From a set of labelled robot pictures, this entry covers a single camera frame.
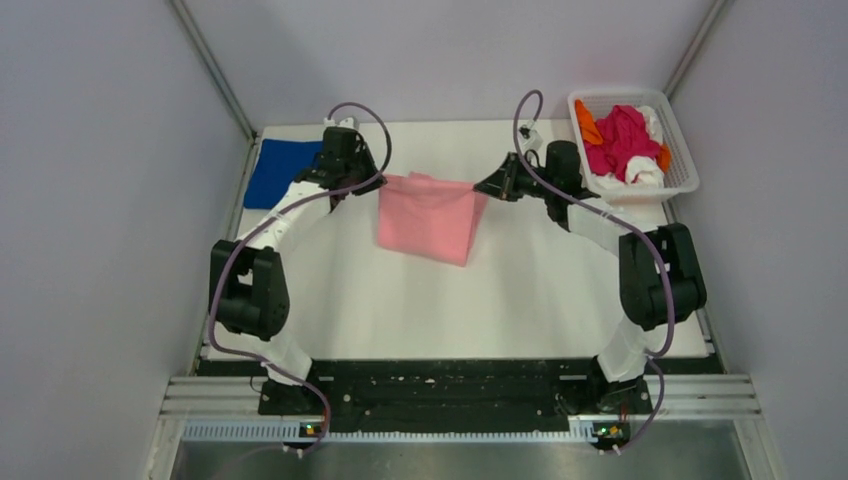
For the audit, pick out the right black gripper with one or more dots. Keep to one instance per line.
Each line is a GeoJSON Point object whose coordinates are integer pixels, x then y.
{"type": "Point", "coordinates": [503, 183]}

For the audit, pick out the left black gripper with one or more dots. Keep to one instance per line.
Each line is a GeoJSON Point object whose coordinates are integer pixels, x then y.
{"type": "Point", "coordinates": [361, 150]}

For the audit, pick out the light pink t shirt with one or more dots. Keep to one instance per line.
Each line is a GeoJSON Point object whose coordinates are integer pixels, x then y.
{"type": "Point", "coordinates": [428, 217]}

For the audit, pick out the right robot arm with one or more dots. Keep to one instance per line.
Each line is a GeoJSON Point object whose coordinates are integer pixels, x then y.
{"type": "Point", "coordinates": [660, 282]}

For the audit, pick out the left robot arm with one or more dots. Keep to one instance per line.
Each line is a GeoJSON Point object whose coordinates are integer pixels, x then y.
{"type": "Point", "coordinates": [249, 302]}

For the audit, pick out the folded blue t shirt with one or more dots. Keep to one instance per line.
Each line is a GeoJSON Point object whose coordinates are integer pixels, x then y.
{"type": "Point", "coordinates": [278, 163]}

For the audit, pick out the orange cloth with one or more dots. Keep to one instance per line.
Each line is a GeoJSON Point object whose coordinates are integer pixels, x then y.
{"type": "Point", "coordinates": [587, 125]}

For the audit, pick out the magenta t shirt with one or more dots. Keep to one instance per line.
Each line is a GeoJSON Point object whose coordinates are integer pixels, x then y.
{"type": "Point", "coordinates": [625, 136]}

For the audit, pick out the white plastic basket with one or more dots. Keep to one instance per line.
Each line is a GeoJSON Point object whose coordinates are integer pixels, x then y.
{"type": "Point", "coordinates": [681, 176]}

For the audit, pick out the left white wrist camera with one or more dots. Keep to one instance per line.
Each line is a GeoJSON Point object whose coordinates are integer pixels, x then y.
{"type": "Point", "coordinates": [350, 122]}

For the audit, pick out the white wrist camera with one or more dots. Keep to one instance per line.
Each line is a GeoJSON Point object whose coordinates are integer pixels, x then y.
{"type": "Point", "coordinates": [350, 122]}
{"type": "Point", "coordinates": [529, 138]}

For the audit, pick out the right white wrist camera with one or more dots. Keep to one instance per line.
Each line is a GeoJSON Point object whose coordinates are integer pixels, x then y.
{"type": "Point", "coordinates": [529, 138]}

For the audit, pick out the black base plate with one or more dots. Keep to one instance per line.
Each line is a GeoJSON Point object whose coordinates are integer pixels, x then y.
{"type": "Point", "coordinates": [443, 396]}

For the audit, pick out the white slotted cable duct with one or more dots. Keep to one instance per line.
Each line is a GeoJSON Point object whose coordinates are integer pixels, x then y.
{"type": "Point", "coordinates": [302, 432]}

